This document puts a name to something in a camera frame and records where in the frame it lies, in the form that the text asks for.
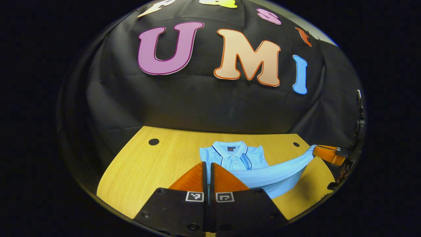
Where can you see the black backdrop cloth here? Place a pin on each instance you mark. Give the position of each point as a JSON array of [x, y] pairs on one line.
[[197, 105]]

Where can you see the light blue polo T-shirt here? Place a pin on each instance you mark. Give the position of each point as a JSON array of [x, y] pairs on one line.
[[236, 158]]

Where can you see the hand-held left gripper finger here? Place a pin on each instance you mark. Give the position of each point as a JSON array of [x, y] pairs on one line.
[[212, 184], [205, 184]]

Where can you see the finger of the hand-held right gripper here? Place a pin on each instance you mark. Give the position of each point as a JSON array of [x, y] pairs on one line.
[[329, 155]]

